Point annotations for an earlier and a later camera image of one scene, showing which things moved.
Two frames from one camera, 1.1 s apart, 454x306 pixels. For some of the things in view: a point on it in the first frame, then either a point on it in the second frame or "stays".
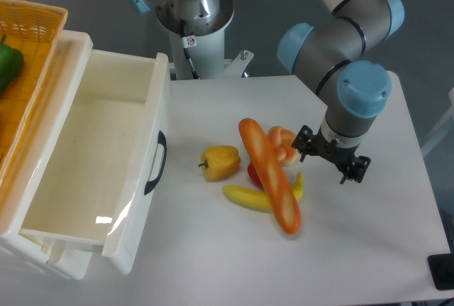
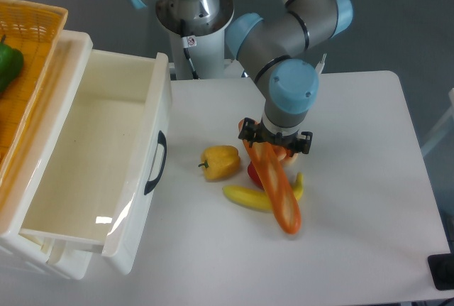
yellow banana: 255,199 stays
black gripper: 339,155 to 289,142
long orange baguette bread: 284,202 stays
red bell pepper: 255,176 stays
